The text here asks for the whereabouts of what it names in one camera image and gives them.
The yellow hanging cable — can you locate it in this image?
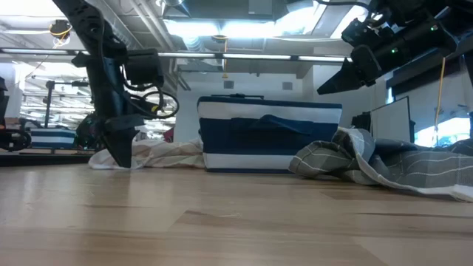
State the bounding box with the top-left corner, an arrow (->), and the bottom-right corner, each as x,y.
434,56 -> 447,129

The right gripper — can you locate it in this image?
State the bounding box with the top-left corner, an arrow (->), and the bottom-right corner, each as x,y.
316,22 -> 458,96

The grey white-checked towel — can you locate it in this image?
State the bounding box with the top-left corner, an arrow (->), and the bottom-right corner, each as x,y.
288,126 -> 473,204

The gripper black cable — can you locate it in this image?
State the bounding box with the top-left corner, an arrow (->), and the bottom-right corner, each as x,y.
121,72 -> 180,120
313,0 -> 374,10

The long ceiling light bar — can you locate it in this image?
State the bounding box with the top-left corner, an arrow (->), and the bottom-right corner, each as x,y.
0,47 -> 354,63

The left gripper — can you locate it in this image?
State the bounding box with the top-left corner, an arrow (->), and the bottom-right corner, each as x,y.
87,54 -> 146,169

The white-backed monitor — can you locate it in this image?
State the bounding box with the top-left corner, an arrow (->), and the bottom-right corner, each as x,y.
370,96 -> 416,144

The dark ceiling ventilation unit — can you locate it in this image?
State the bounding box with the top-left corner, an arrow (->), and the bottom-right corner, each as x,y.
161,0 -> 316,22

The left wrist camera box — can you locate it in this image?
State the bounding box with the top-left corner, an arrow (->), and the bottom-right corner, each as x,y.
123,47 -> 166,89

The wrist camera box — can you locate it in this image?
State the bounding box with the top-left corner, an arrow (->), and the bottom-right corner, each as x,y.
340,17 -> 395,48
123,47 -> 166,89

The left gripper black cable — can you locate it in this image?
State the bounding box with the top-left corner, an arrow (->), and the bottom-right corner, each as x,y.
121,72 -> 180,120

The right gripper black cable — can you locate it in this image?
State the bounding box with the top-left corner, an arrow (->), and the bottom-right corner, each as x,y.
313,0 -> 374,10

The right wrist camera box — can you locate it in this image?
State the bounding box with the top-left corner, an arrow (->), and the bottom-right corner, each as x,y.
340,17 -> 395,48

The black background gantry frame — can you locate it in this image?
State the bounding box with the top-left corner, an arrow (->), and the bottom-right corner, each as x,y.
44,80 -> 89,129

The navy white striped fabric bin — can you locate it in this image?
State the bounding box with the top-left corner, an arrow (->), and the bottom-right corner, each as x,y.
30,127 -> 78,150
197,94 -> 343,174

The ceiling cable reel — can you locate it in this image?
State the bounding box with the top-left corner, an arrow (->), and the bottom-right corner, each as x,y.
48,18 -> 74,48

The white brown-striped towel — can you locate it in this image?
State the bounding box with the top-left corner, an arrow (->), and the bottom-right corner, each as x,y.
87,137 -> 206,171

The yellow ceiling drop cord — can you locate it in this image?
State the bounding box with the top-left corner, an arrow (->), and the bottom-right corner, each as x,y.
212,34 -> 230,81

